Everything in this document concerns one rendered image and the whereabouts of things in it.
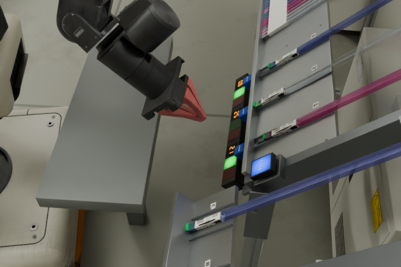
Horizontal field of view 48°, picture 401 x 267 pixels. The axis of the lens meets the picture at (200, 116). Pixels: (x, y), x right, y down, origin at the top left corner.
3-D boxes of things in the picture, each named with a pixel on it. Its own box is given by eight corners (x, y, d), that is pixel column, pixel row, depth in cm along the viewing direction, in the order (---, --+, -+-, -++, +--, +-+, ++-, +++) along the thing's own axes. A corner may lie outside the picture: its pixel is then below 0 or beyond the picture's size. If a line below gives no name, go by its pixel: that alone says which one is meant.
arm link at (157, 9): (79, 6, 70) (56, 24, 63) (127, -45, 65) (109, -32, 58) (135, 62, 74) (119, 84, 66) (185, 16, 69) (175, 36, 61)
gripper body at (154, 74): (188, 61, 74) (154, 32, 71) (177, 106, 68) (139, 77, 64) (162, 78, 78) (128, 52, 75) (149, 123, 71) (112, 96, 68)
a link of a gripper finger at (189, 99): (221, 90, 78) (182, 57, 73) (216, 121, 73) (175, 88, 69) (193, 107, 82) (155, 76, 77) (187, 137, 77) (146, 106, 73)
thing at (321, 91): (260, 182, 91) (250, 174, 90) (273, -1, 135) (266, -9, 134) (344, 148, 80) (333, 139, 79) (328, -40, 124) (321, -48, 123)
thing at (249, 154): (264, 190, 93) (240, 173, 90) (275, 6, 137) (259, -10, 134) (268, 188, 93) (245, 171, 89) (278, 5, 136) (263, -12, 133)
